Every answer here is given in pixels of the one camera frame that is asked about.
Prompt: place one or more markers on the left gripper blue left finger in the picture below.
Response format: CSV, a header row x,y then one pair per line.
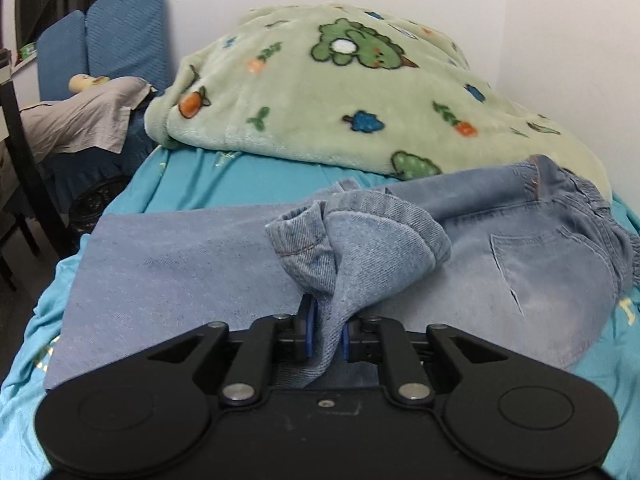
x,y
272,341

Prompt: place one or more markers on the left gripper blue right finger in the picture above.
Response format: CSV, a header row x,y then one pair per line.
x,y
397,354

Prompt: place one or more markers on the light blue denim jeans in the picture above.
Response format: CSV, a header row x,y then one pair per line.
x,y
527,256

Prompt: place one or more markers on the blue quilted folding mattress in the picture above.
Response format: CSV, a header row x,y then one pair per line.
x,y
114,38

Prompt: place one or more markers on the teal patterned bed sheet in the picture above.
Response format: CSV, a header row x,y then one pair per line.
x,y
191,178

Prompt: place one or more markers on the black bin with bag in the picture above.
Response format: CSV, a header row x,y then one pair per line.
x,y
87,209

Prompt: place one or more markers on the green cartoon fleece blanket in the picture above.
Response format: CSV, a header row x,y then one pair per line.
x,y
344,86

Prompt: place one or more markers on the grey cloth on chair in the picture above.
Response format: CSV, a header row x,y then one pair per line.
x,y
97,117

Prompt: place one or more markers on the white and black desk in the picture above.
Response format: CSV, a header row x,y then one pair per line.
x,y
26,169

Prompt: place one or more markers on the beige plush toy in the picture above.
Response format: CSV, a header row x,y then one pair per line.
x,y
81,82

